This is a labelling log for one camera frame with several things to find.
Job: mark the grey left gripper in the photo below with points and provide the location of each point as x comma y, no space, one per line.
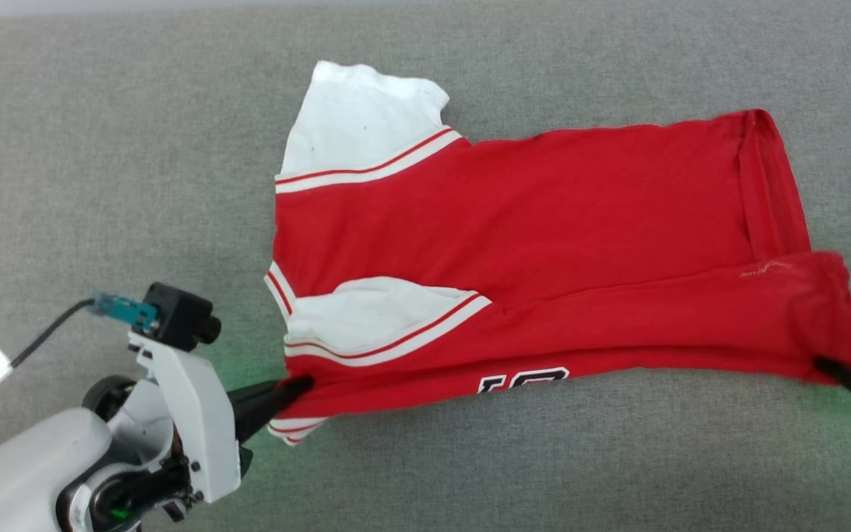
200,421

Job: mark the red and white jersey shirt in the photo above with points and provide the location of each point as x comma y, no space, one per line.
544,236

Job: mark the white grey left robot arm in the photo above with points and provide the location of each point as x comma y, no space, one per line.
19,473

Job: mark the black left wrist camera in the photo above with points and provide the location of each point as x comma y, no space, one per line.
178,318

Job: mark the teal left camera connector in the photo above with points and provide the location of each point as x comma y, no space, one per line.
122,309

